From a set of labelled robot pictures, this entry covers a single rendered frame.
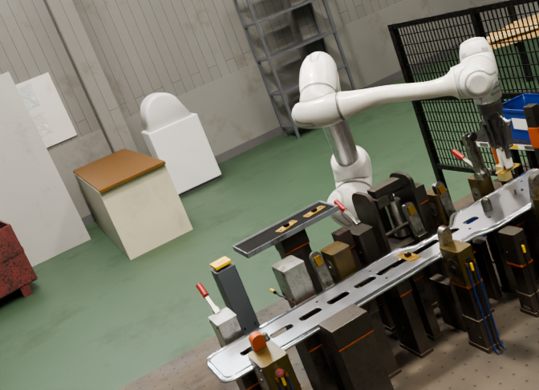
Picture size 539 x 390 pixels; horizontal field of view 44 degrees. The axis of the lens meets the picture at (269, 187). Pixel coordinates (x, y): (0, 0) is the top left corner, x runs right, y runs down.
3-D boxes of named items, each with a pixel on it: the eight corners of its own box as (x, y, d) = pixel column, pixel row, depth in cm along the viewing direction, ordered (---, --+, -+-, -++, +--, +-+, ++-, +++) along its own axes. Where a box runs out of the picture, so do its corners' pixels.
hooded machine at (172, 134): (211, 173, 913) (174, 83, 880) (225, 177, 859) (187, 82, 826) (165, 195, 891) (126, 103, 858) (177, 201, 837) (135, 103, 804)
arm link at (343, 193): (360, 242, 289) (320, 226, 279) (358, 207, 299) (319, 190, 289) (386, 227, 277) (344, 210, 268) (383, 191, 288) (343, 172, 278)
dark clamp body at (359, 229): (392, 334, 232) (357, 236, 222) (374, 323, 243) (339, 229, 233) (408, 323, 234) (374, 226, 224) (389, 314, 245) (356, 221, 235)
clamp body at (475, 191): (504, 268, 246) (478, 180, 237) (485, 262, 255) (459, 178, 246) (517, 259, 248) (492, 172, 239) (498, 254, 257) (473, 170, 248)
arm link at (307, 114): (334, 107, 226) (333, 77, 233) (285, 120, 233) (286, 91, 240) (347, 129, 235) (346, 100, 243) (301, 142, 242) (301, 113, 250)
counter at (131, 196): (147, 201, 893) (123, 148, 872) (194, 229, 690) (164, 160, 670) (98, 225, 871) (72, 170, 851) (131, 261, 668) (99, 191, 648)
